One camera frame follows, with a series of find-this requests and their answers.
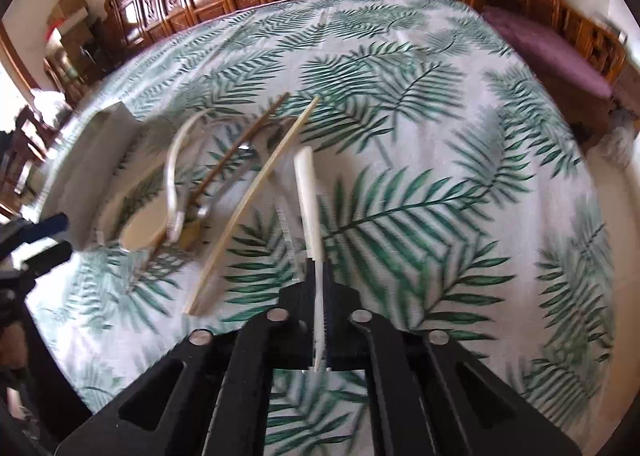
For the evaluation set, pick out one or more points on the leaf print tablecloth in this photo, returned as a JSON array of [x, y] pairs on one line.
[[425, 136]]

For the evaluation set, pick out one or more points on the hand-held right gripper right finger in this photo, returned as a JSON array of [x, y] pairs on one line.
[[345, 331]]

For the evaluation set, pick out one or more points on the metal fork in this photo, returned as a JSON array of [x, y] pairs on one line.
[[245, 151]]

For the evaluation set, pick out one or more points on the cardboard box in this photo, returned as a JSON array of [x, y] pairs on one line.
[[70, 6]]

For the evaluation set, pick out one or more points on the person's left hand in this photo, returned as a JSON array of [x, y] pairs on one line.
[[12, 348]]

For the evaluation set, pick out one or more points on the white rectangular tray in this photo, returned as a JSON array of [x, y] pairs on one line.
[[85, 171]]

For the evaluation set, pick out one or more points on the grey fluffy object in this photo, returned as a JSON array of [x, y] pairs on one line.
[[620, 138]]

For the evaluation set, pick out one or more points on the purple seat cushion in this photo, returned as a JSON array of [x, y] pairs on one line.
[[540, 46]]

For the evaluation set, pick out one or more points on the person's dark clothing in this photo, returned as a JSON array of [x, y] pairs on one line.
[[45, 376]]

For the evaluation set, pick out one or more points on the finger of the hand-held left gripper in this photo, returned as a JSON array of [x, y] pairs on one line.
[[50, 253], [50, 225]]

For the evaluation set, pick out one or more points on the wooden bench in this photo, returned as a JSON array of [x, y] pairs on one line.
[[600, 41]]

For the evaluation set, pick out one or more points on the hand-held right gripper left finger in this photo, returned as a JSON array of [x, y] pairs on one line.
[[300, 321]]

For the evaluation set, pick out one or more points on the beige chopstick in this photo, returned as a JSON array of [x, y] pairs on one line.
[[250, 203]]

